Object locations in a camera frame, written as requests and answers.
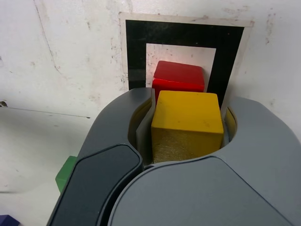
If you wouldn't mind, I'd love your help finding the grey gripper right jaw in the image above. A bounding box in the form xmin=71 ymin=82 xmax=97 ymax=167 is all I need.
xmin=98 ymin=96 xmax=301 ymax=226

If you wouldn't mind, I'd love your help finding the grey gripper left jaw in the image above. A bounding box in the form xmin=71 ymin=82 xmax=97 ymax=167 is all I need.
xmin=47 ymin=87 xmax=155 ymax=226

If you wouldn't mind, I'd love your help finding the green cube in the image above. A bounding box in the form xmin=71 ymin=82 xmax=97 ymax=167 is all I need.
xmin=55 ymin=155 xmax=78 ymax=195

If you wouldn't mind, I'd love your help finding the yellow cube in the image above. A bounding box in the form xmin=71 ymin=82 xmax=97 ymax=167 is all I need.
xmin=150 ymin=90 xmax=224 ymax=164

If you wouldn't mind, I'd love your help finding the red cube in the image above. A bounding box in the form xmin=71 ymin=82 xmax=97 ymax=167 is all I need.
xmin=151 ymin=60 xmax=205 ymax=95

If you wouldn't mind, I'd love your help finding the black tape square outline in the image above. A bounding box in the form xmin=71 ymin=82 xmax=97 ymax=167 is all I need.
xmin=125 ymin=19 xmax=245 ymax=108

